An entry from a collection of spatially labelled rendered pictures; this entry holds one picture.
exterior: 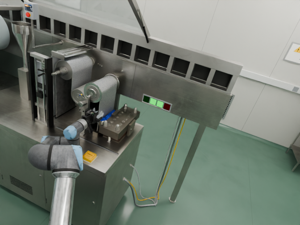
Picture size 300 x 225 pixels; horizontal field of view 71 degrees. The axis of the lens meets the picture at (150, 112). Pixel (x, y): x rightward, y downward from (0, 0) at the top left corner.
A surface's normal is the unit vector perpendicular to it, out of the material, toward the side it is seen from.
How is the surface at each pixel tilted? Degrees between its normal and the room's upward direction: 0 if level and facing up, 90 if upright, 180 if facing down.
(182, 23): 90
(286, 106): 90
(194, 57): 90
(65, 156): 33
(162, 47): 90
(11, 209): 0
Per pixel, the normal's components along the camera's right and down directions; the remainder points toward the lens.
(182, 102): -0.35, 0.40
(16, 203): 0.21, -0.85
